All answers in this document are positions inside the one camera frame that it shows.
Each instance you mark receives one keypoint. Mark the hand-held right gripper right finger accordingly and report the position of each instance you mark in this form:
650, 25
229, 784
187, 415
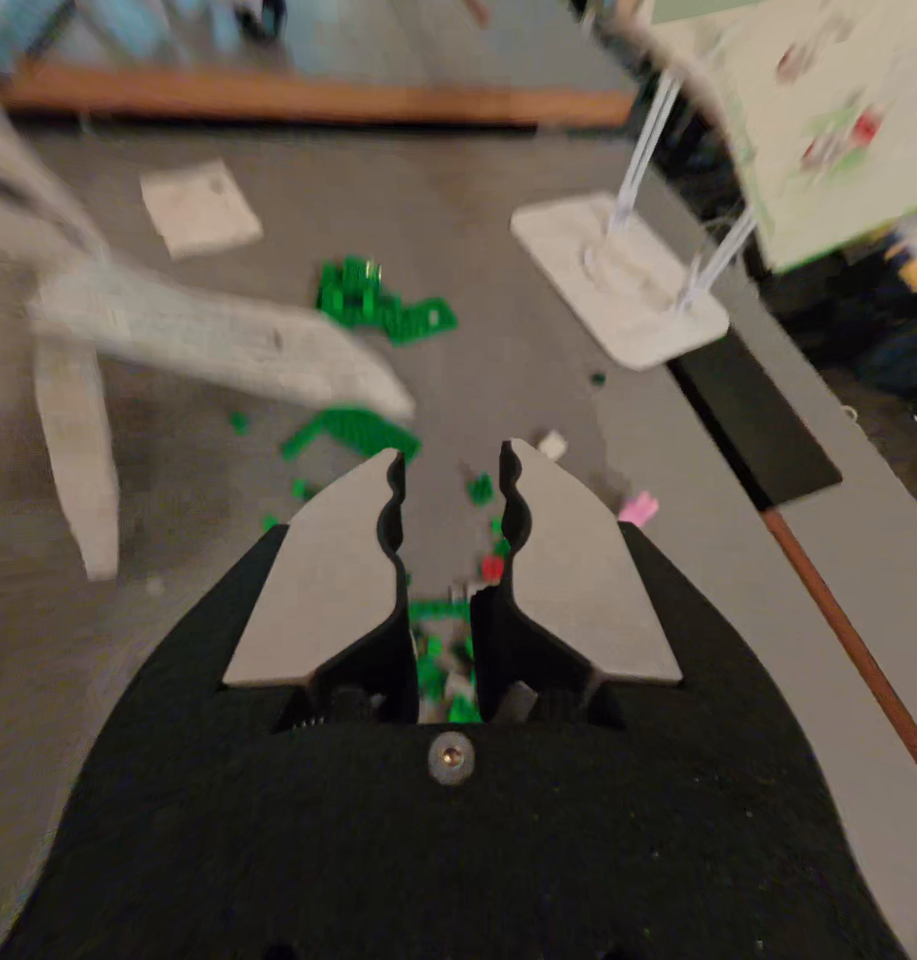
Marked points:
586, 592

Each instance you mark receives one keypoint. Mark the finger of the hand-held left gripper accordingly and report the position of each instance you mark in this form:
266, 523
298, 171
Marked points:
76, 450
218, 337

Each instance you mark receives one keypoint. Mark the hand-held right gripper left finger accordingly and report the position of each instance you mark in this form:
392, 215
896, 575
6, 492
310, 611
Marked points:
316, 592

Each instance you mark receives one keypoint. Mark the pile of toy bricks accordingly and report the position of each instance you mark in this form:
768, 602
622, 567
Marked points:
432, 675

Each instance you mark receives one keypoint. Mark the black desk panel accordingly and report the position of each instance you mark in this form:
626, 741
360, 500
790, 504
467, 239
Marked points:
751, 420

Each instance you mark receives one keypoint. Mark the grey desk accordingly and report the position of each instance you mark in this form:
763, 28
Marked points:
466, 225

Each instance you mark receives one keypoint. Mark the red round brick piece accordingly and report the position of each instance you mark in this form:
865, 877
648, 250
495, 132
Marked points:
492, 568

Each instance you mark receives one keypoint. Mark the pink toy brick pig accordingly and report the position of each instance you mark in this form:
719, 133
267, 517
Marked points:
638, 508

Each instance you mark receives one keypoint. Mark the torn white paper piece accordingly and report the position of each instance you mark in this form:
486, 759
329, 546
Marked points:
200, 210

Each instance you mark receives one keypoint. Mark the white toy brick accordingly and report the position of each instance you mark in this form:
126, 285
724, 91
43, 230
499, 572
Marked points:
552, 445

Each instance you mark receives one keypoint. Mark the stacked green brick plates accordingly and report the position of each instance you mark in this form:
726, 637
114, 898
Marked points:
368, 300

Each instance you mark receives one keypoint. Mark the flat green brick plate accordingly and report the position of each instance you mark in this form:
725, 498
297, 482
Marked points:
353, 427

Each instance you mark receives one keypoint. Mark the brown wooden board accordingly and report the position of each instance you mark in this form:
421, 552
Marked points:
316, 94

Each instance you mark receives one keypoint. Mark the brown wooden trim strip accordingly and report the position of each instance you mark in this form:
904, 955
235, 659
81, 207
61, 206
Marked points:
848, 645

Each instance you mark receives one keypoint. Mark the white lamp base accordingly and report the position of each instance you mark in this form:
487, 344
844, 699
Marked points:
623, 285

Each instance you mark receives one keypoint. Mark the pale green instruction booklet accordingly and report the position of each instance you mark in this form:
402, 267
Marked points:
818, 112

